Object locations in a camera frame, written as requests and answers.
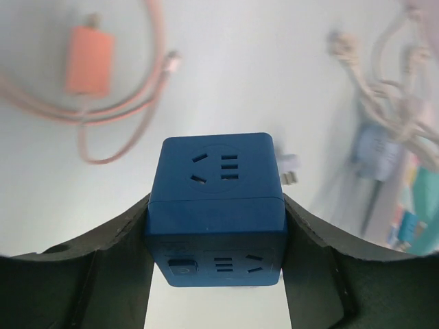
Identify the round light blue socket hub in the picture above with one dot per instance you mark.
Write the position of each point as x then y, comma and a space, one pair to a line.
375, 155

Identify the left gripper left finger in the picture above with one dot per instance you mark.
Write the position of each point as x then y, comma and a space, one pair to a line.
100, 279

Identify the white multicolour power strip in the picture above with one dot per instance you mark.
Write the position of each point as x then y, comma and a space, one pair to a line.
414, 228

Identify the pink small plug adapter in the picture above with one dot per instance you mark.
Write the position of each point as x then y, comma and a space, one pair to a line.
89, 60

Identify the dark blue cube adapter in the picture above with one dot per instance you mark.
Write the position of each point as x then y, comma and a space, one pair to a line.
216, 215

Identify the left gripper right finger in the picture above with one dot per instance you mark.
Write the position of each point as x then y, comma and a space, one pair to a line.
334, 279

